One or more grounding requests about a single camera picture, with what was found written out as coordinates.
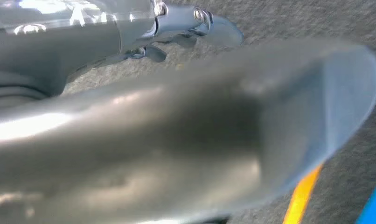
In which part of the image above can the yellow floor tape square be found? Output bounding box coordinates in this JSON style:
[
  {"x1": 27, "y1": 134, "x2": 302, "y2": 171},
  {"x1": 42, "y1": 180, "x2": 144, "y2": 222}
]
[{"x1": 282, "y1": 164, "x2": 324, "y2": 224}]

